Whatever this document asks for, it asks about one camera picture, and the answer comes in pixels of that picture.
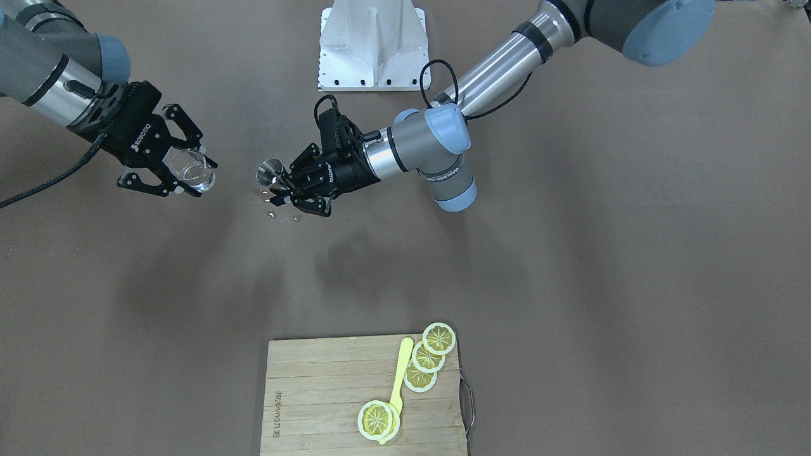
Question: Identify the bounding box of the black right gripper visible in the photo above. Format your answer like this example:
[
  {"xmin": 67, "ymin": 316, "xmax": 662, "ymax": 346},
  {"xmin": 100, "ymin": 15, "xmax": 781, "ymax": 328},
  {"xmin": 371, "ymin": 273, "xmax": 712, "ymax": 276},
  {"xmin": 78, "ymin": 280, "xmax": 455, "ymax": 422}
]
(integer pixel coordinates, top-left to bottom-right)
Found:
[{"xmin": 67, "ymin": 81, "xmax": 219, "ymax": 198}]

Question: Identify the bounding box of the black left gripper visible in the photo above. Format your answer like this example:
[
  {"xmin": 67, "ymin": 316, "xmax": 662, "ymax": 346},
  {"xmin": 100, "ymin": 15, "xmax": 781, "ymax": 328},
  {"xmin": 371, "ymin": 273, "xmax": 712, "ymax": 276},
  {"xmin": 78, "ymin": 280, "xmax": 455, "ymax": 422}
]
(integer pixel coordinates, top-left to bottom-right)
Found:
[{"xmin": 269, "ymin": 142, "xmax": 381, "ymax": 217}]

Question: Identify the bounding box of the clear glass cup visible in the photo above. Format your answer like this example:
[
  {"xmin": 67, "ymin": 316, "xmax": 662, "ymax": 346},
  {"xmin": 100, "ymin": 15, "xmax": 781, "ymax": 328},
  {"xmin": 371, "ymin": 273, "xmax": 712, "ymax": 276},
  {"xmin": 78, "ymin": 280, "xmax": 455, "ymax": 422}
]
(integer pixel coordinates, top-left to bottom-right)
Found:
[{"xmin": 164, "ymin": 148, "xmax": 215, "ymax": 193}]

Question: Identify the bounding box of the steel double jigger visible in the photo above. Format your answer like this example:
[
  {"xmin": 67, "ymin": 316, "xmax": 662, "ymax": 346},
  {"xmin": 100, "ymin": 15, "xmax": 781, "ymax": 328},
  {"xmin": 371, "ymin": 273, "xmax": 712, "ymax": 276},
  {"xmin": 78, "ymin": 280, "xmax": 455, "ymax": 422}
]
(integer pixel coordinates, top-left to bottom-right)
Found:
[{"xmin": 256, "ymin": 158, "xmax": 296, "ymax": 193}]

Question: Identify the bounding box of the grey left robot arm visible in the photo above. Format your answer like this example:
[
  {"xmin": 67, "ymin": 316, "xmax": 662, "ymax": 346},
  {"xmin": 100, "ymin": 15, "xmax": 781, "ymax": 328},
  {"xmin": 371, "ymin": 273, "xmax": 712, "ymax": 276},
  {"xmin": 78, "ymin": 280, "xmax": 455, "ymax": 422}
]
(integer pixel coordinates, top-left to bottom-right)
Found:
[{"xmin": 256, "ymin": 1, "xmax": 715, "ymax": 217}]

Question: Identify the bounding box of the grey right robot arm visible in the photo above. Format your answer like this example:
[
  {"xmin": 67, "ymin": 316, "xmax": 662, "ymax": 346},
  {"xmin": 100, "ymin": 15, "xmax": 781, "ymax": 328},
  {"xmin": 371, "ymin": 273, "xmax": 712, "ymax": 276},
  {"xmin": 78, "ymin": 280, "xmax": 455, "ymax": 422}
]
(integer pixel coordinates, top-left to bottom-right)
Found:
[{"xmin": 1, "ymin": 1, "xmax": 217, "ymax": 206}]

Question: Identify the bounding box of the bamboo cutting board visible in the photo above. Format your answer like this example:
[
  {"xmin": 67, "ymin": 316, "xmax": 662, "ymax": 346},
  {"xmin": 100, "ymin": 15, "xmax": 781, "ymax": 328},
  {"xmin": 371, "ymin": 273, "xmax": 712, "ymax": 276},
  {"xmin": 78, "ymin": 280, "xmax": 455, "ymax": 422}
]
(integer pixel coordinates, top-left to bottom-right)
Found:
[{"xmin": 260, "ymin": 334, "xmax": 469, "ymax": 455}]

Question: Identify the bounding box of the lemon slice middle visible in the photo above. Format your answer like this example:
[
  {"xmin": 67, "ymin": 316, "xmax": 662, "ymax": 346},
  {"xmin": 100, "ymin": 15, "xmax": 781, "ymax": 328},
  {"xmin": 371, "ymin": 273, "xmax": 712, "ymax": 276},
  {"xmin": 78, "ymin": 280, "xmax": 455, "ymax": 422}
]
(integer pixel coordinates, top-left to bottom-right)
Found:
[{"xmin": 411, "ymin": 341, "xmax": 446, "ymax": 374}]

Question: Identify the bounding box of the lemon slice lower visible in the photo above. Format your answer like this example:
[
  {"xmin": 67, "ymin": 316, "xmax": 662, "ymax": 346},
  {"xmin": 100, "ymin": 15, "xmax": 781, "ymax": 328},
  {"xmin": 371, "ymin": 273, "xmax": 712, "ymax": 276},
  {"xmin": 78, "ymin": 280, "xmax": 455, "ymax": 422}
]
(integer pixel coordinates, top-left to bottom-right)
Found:
[{"xmin": 404, "ymin": 362, "xmax": 438, "ymax": 393}]

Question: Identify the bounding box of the yellow plastic knife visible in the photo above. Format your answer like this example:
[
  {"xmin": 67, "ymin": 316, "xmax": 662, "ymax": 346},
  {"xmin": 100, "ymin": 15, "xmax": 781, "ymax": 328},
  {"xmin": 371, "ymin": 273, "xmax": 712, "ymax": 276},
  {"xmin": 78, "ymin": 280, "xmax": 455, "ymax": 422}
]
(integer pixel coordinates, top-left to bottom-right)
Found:
[{"xmin": 378, "ymin": 337, "xmax": 414, "ymax": 445}]

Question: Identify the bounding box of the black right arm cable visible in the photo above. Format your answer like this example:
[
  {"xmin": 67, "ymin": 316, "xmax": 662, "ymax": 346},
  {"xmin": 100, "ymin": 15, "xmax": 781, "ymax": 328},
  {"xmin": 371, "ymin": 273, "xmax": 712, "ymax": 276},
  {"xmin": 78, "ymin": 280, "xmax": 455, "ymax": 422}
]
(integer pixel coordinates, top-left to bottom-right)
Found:
[{"xmin": 0, "ymin": 130, "xmax": 108, "ymax": 210}]

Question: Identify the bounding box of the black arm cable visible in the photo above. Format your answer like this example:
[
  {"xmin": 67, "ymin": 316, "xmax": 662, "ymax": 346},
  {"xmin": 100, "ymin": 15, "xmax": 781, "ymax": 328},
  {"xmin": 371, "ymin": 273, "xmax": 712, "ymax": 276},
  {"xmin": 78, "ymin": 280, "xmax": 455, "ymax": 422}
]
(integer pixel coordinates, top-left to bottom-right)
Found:
[
  {"xmin": 314, "ymin": 59, "xmax": 533, "ymax": 127},
  {"xmin": 0, "ymin": 130, "xmax": 108, "ymax": 210}
]

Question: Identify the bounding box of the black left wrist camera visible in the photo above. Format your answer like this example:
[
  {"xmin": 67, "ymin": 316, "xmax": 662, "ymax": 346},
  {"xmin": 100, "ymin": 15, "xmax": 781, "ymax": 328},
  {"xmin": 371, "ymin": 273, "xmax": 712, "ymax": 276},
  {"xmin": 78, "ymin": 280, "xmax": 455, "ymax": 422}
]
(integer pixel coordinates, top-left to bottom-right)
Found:
[{"xmin": 316, "ymin": 108, "xmax": 362, "ymax": 159}]

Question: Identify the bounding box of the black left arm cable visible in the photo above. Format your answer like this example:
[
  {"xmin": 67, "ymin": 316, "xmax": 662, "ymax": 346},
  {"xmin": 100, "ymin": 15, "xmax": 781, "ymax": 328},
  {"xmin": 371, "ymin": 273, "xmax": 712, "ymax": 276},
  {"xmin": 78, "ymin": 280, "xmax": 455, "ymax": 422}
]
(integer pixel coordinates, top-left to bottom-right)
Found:
[{"xmin": 314, "ymin": 59, "xmax": 533, "ymax": 127}]

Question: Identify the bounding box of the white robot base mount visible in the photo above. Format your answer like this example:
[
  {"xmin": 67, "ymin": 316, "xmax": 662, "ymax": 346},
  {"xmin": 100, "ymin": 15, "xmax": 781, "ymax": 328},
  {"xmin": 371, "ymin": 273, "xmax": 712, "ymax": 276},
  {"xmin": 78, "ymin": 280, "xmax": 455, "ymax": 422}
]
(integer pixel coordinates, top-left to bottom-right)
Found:
[{"xmin": 317, "ymin": 1, "xmax": 431, "ymax": 92}]

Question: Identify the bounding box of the lemon slice near handle end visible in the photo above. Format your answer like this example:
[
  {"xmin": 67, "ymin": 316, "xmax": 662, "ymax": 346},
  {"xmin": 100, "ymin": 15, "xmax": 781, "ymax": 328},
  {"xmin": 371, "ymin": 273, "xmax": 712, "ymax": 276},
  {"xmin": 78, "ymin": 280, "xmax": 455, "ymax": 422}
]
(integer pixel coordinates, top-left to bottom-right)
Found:
[{"xmin": 357, "ymin": 400, "xmax": 402, "ymax": 445}]

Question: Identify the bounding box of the metal cutting board handle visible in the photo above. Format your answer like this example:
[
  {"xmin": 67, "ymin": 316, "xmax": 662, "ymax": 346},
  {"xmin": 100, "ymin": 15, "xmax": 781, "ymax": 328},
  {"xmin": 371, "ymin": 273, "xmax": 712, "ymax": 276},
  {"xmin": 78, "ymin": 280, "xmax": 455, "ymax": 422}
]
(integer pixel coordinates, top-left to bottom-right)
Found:
[{"xmin": 459, "ymin": 369, "xmax": 477, "ymax": 444}]

